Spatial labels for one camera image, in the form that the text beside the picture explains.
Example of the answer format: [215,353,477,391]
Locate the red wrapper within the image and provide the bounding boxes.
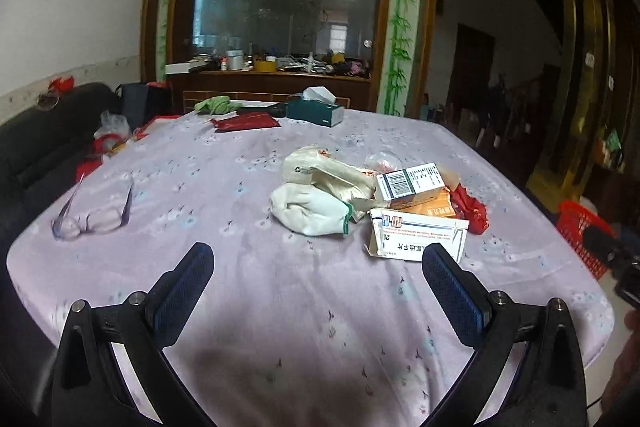
[449,184,489,235]

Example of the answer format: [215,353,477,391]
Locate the orange medicine box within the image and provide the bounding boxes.
[401,188,457,218]

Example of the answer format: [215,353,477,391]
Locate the blue white medicine box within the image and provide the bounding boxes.
[375,162,445,209]

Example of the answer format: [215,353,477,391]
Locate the clear plastic bag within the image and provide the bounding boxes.
[366,150,404,173]

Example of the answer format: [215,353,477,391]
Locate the white plastic shopping bag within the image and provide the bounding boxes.
[282,145,376,222]

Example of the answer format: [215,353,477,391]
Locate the red plastic mesh basket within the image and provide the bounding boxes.
[555,200,614,280]

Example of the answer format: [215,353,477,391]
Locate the purple framed eyeglasses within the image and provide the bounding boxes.
[51,173,134,242]

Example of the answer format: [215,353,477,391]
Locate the black leather sofa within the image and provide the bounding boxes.
[0,81,122,258]

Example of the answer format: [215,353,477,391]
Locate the plastic bag on sofa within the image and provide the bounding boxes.
[93,110,131,156]

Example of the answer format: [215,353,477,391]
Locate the red flat pouch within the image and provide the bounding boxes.
[210,112,280,132]

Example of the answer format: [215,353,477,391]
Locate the green cloth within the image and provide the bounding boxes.
[194,95,242,115]

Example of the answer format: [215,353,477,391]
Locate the dark green tissue box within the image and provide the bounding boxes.
[285,86,345,128]

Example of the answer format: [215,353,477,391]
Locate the wooden counter with clutter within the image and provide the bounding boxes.
[166,55,381,114]

